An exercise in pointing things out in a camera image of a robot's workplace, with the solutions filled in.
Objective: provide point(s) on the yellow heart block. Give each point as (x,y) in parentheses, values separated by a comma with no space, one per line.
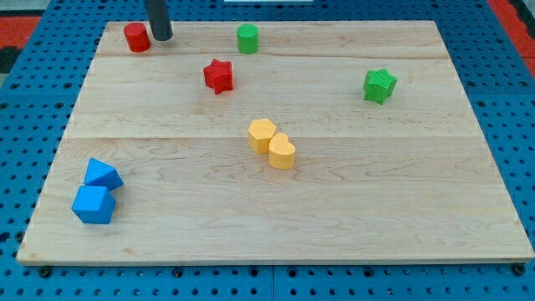
(281,152)

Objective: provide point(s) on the yellow hexagon block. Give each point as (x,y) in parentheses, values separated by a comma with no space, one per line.
(259,135)

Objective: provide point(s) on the wooden board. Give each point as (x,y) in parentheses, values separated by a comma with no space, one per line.
(411,181)

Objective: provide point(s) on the red star block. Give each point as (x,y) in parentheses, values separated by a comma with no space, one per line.
(218,75)

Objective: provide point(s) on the green cylinder block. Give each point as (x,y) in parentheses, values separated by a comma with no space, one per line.
(247,38)

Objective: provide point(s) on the green star block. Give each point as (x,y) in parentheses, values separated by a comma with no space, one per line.
(378,85)

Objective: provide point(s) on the red cylinder block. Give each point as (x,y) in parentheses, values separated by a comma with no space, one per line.
(136,37)

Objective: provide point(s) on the blue triangle block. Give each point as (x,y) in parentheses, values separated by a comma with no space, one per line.
(99,173)

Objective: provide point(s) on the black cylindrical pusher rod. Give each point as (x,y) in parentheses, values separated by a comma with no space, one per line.
(159,19)

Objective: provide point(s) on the blue cube block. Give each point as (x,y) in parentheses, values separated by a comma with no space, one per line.
(94,204)

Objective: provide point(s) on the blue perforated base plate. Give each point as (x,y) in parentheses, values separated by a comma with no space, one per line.
(39,94)

